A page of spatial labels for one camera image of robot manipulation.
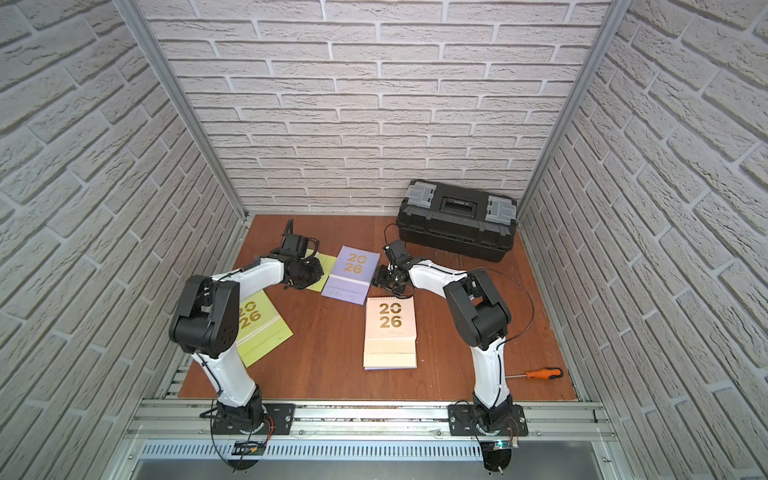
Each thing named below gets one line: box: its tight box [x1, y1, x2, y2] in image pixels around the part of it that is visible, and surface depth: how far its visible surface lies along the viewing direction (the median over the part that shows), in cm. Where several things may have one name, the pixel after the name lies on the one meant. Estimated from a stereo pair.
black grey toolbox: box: [396, 178, 517, 261], surface depth 100 cm
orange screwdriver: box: [505, 368, 564, 380], surface depth 81 cm
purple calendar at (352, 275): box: [321, 245, 381, 306], surface depth 102 cm
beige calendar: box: [363, 296, 417, 369], surface depth 87 cm
